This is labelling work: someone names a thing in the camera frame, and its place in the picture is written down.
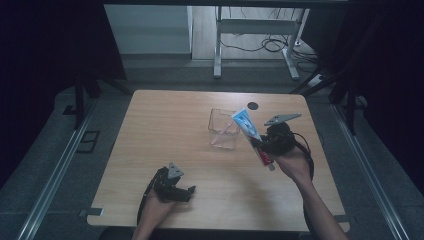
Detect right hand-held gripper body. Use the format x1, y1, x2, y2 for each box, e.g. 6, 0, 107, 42
261, 112, 303, 156

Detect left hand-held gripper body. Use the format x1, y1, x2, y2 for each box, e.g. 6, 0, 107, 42
151, 161, 191, 204

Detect white blue toothpaste tube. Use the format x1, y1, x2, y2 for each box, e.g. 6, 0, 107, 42
230, 106, 277, 172

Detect clear plastic cup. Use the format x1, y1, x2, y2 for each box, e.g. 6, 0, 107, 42
207, 107, 242, 150

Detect person's left hand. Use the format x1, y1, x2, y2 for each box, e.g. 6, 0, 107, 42
137, 188, 178, 229

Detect person's right hand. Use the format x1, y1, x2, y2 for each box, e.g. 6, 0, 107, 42
270, 145, 314, 186

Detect pink toothbrush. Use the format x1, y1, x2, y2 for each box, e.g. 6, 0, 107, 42
209, 121, 235, 146

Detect white power strip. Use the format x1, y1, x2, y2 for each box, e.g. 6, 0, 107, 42
307, 74, 327, 88

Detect black metal stand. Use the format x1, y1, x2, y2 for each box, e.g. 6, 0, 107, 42
72, 73, 132, 131
289, 66, 361, 136

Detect grey tape strip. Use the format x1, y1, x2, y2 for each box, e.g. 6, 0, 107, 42
79, 207, 105, 218

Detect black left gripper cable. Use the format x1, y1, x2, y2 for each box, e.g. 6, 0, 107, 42
136, 173, 162, 226

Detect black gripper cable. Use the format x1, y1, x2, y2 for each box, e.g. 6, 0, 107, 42
292, 131, 316, 182
136, 173, 162, 226

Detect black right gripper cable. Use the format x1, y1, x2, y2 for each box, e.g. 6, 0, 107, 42
292, 131, 316, 182

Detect black floor cables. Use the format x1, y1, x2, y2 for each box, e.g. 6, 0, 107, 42
221, 6, 321, 73

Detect metal floor rail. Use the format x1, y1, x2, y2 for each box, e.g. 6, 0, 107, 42
331, 103, 410, 240
15, 99, 98, 240

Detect white metal desk frame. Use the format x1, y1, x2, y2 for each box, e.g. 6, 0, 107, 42
213, 5, 312, 82

